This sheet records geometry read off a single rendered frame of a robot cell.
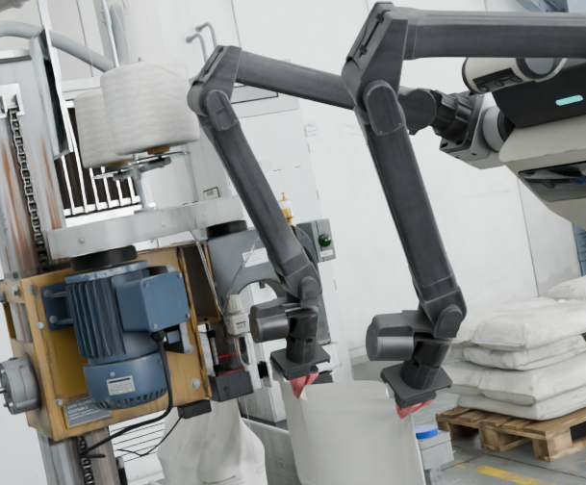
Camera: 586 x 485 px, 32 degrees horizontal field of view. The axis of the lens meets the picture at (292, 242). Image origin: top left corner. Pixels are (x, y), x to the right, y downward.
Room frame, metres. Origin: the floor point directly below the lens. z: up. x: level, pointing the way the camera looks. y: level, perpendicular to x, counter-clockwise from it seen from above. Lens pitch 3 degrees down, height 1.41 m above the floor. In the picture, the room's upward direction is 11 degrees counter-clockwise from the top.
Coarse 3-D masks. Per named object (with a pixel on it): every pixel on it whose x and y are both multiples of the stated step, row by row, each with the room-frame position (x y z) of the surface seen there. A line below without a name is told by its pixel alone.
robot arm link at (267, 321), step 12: (300, 288) 1.85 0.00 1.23; (312, 288) 1.85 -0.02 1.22; (276, 300) 1.89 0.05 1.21; (288, 300) 1.89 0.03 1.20; (300, 300) 1.86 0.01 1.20; (312, 300) 1.86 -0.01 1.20; (252, 312) 1.87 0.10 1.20; (264, 312) 1.86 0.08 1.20; (276, 312) 1.87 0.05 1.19; (252, 324) 1.88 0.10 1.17; (264, 324) 1.85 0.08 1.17; (276, 324) 1.86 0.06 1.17; (252, 336) 1.89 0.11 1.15; (264, 336) 1.86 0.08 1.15; (276, 336) 1.87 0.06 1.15
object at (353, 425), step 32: (288, 384) 2.02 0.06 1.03; (320, 384) 1.93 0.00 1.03; (352, 384) 1.90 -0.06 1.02; (384, 384) 1.82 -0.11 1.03; (288, 416) 2.04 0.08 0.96; (320, 416) 1.77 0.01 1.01; (352, 416) 1.74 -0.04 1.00; (384, 416) 1.70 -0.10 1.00; (320, 448) 1.79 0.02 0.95; (352, 448) 1.74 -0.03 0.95; (384, 448) 1.71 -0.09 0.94; (416, 448) 1.65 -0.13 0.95; (320, 480) 1.81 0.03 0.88; (352, 480) 1.75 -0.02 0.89; (384, 480) 1.72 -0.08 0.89; (416, 480) 1.66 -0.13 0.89
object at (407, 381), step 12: (384, 372) 1.60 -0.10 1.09; (396, 372) 1.61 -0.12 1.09; (408, 372) 1.58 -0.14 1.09; (420, 372) 1.56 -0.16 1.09; (432, 372) 1.57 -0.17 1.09; (444, 372) 1.63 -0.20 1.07; (396, 384) 1.59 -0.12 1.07; (408, 384) 1.59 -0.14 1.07; (420, 384) 1.58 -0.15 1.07; (432, 384) 1.59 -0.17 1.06; (444, 384) 1.61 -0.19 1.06; (396, 396) 1.58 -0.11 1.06; (408, 396) 1.57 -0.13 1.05
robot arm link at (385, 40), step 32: (384, 32) 1.27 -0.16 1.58; (416, 32) 1.29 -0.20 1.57; (448, 32) 1.30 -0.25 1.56; (480, 32) 1.31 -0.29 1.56; (512, 32) 1.32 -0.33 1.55; (544, 32) 1.33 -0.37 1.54; (576, 32) 1.34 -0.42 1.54; (352, 64) 1.34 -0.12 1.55; (384, 64) 1.29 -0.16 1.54; (352, 96) 1.32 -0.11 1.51
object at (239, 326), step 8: (232, 296) 2.03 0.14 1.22; (232, 304) 2.03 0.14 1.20; (240, 304) 2.03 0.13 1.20; (232, 312) 2.03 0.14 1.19; (240, 312) 2.03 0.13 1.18; (232, 320) 2.02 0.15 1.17; (240, 320) 2.02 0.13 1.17; (248, 320) 2.03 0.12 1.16; (232, 328) 2.02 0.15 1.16; (240, 328) 2.02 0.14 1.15; (248, 328) 2.03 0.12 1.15; (232, 336) 2.04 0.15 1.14; (240, 336) 2.02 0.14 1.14; (248, 336) 2.07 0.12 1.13; (248, 368) 2.04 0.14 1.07
